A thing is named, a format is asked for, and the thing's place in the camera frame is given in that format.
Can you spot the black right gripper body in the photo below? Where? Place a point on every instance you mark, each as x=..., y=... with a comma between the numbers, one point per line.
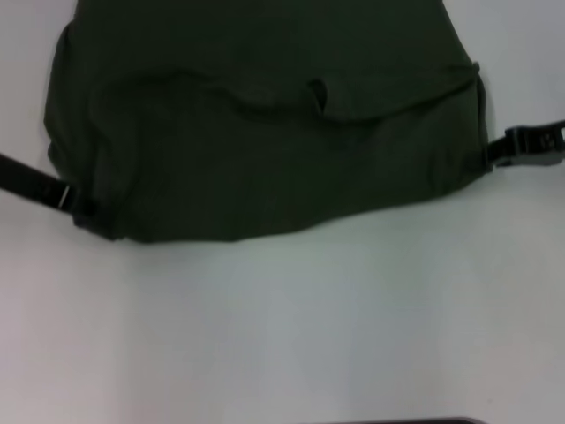
x=540, y=143

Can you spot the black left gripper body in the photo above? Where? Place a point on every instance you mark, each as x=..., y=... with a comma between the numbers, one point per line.
x=33, y=183

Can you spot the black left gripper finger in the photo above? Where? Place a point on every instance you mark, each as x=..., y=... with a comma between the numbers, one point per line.
x=90, y=216

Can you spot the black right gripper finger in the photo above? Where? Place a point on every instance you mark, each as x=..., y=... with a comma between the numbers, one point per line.
x=501, y=148

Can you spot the dark green FREE! t-shirt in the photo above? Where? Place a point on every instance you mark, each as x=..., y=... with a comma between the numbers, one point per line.
x=265, y=132

